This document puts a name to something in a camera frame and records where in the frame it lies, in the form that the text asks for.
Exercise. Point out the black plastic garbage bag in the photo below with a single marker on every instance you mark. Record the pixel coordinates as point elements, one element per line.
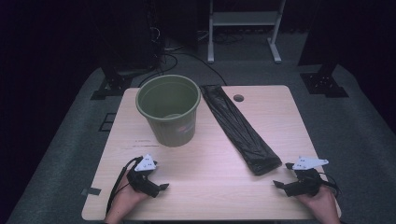
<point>239,130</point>

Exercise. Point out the green plastic trash bin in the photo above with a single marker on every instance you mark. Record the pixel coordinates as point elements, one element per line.
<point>169,133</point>

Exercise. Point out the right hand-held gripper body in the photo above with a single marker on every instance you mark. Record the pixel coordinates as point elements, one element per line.
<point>306,185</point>

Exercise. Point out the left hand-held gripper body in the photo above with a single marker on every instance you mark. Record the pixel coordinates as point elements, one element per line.
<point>144,182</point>

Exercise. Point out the black metal stand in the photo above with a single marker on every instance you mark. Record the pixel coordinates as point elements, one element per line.
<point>113,84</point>
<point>323,82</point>

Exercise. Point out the person's right hand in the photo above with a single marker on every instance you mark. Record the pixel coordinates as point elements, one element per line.
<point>325,207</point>

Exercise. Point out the white metal rack legs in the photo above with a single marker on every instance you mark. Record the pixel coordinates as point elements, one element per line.
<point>244,18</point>

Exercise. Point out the person's left hand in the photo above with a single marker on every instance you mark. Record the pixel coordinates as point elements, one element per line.
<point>124,202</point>

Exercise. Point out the dark equipment rack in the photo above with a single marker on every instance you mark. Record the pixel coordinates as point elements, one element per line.
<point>134,37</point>

